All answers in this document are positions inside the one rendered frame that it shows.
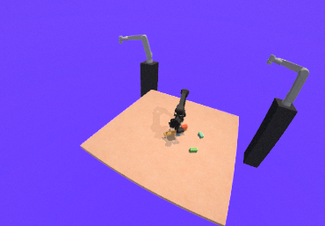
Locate green rectangular block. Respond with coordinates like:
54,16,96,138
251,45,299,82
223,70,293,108
198,131,204,139

